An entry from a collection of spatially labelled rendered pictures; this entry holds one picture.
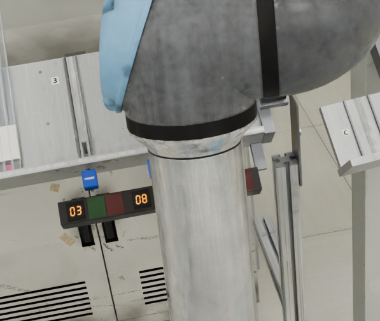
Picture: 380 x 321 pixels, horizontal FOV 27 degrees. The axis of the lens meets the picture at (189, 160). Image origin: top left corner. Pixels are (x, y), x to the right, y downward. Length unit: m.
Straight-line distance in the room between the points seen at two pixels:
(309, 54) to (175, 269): 0.23
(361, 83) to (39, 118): 0.57
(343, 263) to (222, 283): 1.48
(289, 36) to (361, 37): 0.07
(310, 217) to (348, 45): 1.72
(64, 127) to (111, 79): 0.72
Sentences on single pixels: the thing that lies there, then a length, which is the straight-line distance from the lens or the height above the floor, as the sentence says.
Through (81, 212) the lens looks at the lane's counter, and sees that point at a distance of 1.33.
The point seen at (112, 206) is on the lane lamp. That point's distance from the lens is 1.33.
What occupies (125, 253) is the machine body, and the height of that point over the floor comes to 0.28.
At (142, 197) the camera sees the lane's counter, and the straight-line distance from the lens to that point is 1.33.
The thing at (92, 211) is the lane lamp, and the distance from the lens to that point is 1.33.
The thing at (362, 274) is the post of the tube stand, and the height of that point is 0.30.
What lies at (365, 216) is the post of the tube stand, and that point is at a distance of 1.60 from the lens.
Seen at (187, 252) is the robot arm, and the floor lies 0.96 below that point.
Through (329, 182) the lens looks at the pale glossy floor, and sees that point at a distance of 2.51.
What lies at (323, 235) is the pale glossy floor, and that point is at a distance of 2.29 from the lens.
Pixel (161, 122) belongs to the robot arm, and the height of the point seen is 1.08.
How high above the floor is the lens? 1.39
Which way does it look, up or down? 31 degrees down
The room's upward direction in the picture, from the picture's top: 8 degrees counter-clockwise
